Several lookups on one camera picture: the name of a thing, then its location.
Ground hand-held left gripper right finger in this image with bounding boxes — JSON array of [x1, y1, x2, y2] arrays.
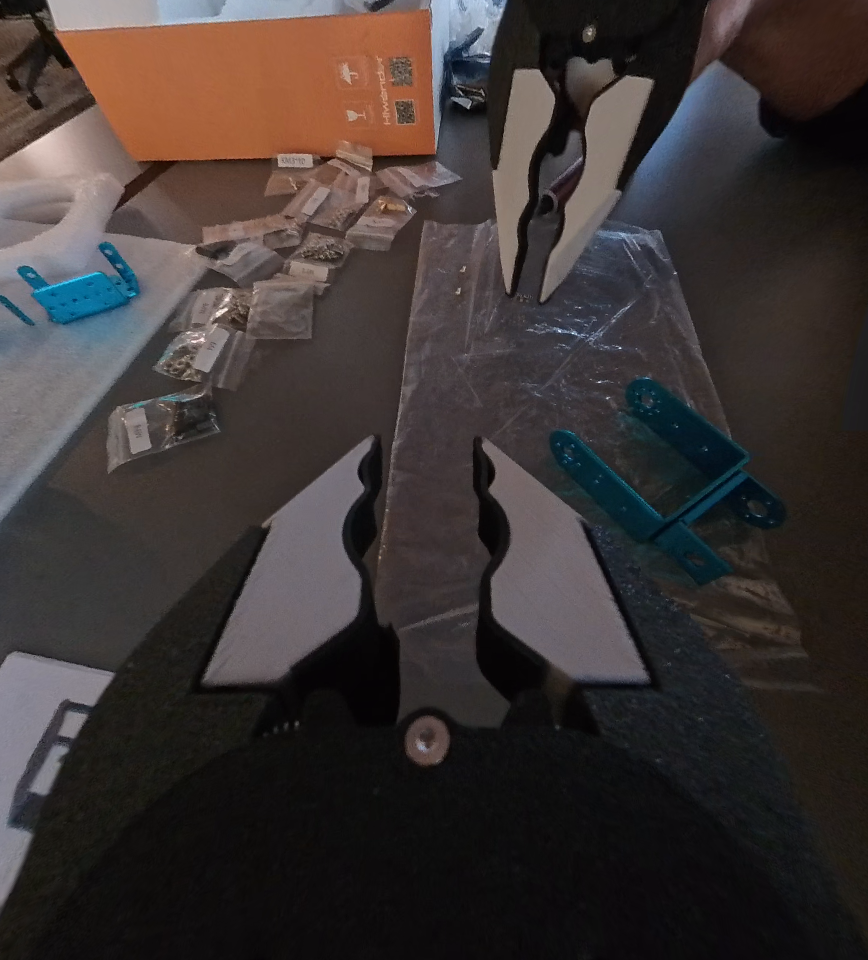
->
[[473, 436, 654, 687]]

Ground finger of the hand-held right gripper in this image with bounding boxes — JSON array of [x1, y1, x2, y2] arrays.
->
[[494, 67, 558, 297], [537, 75, 657, 304]]

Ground white foam ring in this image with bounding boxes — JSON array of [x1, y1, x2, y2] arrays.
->
[[0, 172, 125, 250]]

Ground short-legged blue U bracket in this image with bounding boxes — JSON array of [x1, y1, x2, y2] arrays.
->
[[651, 468, 787, 588]]

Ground dark plastic parts bag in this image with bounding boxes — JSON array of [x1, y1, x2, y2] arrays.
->
[[445, 41, 496, 115]]

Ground red electric screwdriver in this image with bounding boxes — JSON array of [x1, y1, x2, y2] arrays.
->
[[541, 165, 591, 222]]

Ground black office chair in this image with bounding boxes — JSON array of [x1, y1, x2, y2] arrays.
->
[[5, 0, 76, 112]]

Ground white foam sheet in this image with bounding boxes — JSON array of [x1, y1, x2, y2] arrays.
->
[[0, 228, 213, 575]]

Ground orange and white cardboard box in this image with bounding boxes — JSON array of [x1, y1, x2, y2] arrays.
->
[[47, 0, 450, 164]]

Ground pile of small screw bags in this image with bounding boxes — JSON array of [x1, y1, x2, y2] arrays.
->
[[106, 139, 465, 475]]

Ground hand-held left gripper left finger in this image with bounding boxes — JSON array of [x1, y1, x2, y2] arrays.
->
[[200, 433, 397, 690]]

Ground person's right forearm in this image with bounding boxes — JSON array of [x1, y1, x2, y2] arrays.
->
[[700, 0, 868, 198]]

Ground long-legged blue U bracket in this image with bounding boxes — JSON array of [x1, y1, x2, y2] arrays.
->
[[550, 377, 751, 545]]

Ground blue flat plate bracket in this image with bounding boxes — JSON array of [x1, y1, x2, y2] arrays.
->
[[16, 240, 141, 326]]

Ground clear plastic bag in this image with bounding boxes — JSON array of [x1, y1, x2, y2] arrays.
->
[[374, 217, 813, 691]]

